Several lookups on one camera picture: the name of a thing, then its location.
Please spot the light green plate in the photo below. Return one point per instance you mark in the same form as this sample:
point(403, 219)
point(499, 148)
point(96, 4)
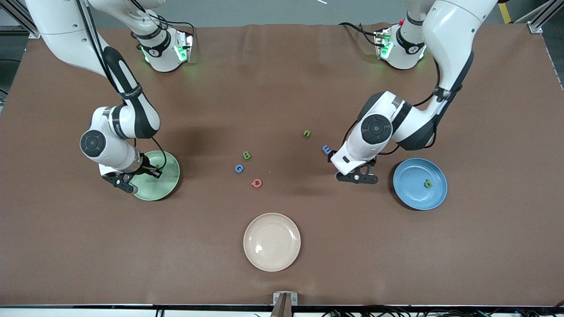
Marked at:
point(154, 191)

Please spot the pink letter Q block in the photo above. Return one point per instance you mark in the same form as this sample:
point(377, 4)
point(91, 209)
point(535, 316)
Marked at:
point(253, 183)

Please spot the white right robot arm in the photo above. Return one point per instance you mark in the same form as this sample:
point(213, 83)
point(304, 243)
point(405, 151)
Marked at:
point(112, 154)

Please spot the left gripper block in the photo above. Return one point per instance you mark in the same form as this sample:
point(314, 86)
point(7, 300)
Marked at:
point(330, 156)

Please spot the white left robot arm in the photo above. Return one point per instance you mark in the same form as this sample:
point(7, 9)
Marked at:
point(449, 44)

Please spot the base connector box green light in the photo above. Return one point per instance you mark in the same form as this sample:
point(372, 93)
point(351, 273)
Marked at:
point(183, 48)
point(382, 44)

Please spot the blue plate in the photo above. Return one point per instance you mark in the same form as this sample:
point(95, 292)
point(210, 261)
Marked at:
point(414, 198)

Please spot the blue letter G block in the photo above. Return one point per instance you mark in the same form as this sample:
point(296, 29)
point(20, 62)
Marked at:
point(239, 168)

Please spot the green letter p block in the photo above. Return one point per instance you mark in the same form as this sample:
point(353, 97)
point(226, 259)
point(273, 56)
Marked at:
point(428, 183)

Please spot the tan camera pole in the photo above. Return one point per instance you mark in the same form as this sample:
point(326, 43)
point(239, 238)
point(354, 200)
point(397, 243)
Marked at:
point(282, 310)

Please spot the beige plate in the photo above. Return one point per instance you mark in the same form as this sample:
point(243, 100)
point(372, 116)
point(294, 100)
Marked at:
point(272, 242)

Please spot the blue letter m block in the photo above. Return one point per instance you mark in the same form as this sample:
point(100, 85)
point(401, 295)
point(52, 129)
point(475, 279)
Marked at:
point(326, 149)

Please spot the green letter B block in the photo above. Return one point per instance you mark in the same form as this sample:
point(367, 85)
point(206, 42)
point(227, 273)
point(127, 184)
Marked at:
point(246, 155)

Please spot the white table edge rail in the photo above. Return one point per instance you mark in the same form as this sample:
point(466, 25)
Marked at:
point(66, 313)

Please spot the grey metal mount bracket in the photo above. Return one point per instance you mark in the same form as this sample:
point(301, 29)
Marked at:
point(293, 299)

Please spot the aluminium frame profile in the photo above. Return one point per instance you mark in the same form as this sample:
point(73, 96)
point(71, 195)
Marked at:
point(534, 26)
point(36, 32)

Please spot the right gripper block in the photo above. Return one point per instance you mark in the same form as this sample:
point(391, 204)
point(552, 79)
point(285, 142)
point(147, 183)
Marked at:
point(147, 168)

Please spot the brown table cover sheet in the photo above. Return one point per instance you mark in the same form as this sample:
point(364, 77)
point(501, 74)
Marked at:
point(282, 88)

